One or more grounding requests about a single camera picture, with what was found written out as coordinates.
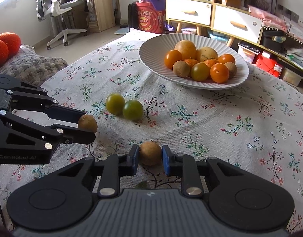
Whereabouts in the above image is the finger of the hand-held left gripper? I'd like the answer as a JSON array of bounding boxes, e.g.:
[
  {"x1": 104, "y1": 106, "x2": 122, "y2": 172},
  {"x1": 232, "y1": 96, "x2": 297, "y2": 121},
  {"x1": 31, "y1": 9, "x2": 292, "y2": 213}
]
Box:
[
  {"x1": 0, "y1": 109, "x2": 96, "y2": 153},
  {"x1": 7, "y1": 80, "x2": 87, "y2": 126}
]

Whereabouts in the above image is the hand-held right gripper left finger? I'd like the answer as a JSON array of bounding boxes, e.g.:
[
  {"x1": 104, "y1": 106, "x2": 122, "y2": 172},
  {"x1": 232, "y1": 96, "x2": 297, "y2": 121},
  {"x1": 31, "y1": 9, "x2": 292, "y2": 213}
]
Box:
[{"x1": 58, "y1": 144, "x2": 139, "y2": 198}]

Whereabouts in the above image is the pink lace cloth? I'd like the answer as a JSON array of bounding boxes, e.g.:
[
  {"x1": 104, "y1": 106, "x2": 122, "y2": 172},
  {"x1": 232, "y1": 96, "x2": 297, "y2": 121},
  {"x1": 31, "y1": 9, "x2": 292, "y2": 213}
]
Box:
[{"x1": 249, "y1": 5, "x2": 303, "y2": 47}]

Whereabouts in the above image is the red flat box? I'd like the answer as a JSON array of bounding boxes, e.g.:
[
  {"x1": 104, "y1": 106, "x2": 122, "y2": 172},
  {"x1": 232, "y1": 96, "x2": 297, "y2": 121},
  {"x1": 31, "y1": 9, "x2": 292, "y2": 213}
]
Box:
[{"x1": 255, "y1": 53, "x2": 284, "y2": 76}]

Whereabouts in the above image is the teal-lid plastic storage box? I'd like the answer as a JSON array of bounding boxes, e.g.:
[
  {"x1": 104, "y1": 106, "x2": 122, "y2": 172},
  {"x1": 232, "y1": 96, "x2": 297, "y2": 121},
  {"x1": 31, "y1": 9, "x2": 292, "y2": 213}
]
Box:
[{"x1": 208, "y1": 30, "x2": 231, "y2": 45}]

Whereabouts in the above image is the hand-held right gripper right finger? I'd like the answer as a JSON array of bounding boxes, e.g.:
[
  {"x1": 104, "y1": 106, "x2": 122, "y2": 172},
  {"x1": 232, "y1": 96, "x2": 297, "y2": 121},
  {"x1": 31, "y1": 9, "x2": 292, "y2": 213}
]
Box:
[{"x1": 162, "y1": 145, "x2": 246, "y2": 198}]

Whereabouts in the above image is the brown kiwi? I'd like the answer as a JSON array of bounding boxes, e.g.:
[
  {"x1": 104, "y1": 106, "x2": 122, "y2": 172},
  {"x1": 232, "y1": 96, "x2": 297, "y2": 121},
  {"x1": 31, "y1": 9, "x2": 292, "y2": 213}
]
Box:
[
  {"x1": 139, "y1": 141, "x2": 162, "y2": 166},
  {"x1": 172, "y1": 60, "x2": 191, "y2": 77},
  {"x1": 224, "y1": 62, "x2": 237, "y2": 79},
  {"x1": 78, "y1": 114, "x2": 98, "y2": 134}
]

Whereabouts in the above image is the white plastic storage box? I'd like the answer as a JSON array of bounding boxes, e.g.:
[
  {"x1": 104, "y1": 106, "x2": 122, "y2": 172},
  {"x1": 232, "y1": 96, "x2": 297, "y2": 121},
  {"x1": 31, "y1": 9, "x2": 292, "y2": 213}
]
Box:
[{"x1": 238, "y1": 41, "x2": 259, "y2": 63}]

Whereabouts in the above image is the white ribbed plate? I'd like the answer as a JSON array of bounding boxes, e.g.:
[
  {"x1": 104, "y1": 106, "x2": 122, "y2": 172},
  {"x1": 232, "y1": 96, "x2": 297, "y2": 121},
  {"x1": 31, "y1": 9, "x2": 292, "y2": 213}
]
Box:
[{"x1": 139, "y1": 33, "x2": 250, "y2": 90}]

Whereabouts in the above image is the white office chair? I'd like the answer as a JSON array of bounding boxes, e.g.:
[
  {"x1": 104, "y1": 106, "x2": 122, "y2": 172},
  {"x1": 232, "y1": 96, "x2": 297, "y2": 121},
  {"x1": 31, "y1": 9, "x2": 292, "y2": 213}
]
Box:
[{"x1": 31, "y1": 0, "x2": 88, "y2": 50}]

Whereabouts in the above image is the orange mandarin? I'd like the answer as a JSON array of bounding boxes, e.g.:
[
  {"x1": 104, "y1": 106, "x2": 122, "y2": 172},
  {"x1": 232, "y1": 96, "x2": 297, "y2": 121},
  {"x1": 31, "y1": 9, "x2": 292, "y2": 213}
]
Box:
[
  {"x1": 203, "y1": 59, "x2": 220, "y2": 68},
  {"x1": 183, "y1": 58, "x2": 199, "y2": 70}
]

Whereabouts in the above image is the tall wooden cabinet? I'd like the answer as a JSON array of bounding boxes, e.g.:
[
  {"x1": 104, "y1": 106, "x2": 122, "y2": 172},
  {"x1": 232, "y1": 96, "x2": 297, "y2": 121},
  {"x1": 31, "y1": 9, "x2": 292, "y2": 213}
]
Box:
[{"x1": 166, "y1": 0, "x2": 265, "y2": 47}]

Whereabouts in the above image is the grey quilted blanket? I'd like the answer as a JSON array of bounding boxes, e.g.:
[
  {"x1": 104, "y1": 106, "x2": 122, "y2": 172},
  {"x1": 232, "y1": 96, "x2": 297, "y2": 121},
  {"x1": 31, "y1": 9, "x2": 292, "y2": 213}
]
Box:
[{"x1": 0, "y1": 44, "x2": 68, "y2": 87}]

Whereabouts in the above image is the white cabinet drawer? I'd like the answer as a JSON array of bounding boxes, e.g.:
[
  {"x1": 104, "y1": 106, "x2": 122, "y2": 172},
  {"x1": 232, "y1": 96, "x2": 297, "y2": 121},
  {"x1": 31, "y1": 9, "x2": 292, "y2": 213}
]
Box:
[
  {"x1": 213, "y1": 5, "x2": 263, "y2": 37},
  {"x1": 167, "y1": 0, "x2": 212, "y2": 26}
]

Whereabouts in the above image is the orange tomato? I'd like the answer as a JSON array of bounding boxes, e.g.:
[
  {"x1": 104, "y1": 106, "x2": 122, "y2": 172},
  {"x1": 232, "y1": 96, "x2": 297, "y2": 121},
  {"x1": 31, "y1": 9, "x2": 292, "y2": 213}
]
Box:
[
  {"x1": 218, "y1": 54, "x2": 236, "y2": 65},
  {"x1": 210, "y1": 63, "x2": 230, "y2": 84},
  {"x1": 164, "y1": 50, "x2": 183, "y2": 70}
]

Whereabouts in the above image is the orange plush cushion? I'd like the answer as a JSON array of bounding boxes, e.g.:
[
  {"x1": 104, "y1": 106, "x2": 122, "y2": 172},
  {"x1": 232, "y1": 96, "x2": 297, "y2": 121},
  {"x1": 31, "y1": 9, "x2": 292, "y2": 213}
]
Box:
[{"x1": 0, "y1": 32, "x2": 22, "y2": 66}]

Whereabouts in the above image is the green tomato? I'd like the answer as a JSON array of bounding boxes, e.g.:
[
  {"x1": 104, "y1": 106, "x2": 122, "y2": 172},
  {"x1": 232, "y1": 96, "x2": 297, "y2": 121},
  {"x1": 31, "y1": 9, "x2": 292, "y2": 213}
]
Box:
[
  {"x1": 106, "y1": 93, "x2": 126, "y2": 115},
  {"x1": 123, "y1": 99, "x2": 144, "y2": 121}
]

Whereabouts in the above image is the red round-patterned gift box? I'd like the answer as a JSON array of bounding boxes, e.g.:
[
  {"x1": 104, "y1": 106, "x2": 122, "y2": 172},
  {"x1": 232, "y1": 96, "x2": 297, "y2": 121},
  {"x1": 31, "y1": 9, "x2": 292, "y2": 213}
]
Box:
[{"x1": 135, "y1": 1, "x2": 165, "y2": 34}]

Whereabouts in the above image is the wooden bookcase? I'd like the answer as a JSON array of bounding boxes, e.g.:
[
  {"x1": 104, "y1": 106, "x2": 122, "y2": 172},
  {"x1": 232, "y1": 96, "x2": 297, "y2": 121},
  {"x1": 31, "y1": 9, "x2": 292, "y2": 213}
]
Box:
[{"x1": 85, "y1": 0, "x2": 117, "y2": 33}]

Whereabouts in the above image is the low wooden cabinet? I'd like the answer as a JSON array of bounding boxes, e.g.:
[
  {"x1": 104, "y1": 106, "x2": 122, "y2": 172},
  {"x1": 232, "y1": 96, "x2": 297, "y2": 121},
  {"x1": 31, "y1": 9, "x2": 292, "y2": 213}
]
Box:
[{"x1": 250, "y1": 25, "x2": 303, "y2": 79}]

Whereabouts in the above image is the stack of papers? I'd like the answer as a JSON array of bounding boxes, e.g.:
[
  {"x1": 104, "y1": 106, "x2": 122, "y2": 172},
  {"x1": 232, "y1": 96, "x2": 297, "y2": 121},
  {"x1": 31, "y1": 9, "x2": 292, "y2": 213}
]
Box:
[{"x1": 285, "y1": 51, "x2": 303, "y2": 67}]

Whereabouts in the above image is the black box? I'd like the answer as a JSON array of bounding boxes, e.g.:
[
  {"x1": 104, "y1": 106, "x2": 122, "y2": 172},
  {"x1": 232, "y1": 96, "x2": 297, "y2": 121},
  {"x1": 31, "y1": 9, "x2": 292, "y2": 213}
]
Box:
[{"x1": 262, "y1": 30, "x2": 285, "y2": 50}]

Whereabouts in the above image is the large yellow grapefruit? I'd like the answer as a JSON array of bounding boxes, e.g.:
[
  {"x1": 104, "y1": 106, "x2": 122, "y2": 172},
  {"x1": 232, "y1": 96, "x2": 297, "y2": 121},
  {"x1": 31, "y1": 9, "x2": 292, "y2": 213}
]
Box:
[
  {"x1": 196, "y1": 47, "x2": 219, "y2": 63},
  {"x1": 174, "y1": 40, "x2": 197, "y2": 61}
]

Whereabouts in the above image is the yellow-green tomato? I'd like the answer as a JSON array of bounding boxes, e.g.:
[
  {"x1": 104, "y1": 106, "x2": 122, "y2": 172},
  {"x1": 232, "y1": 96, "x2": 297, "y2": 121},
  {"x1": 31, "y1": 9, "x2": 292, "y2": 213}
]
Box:
[{"x1": 190, "y1": 62, "x2": 210, "y2": 82}]

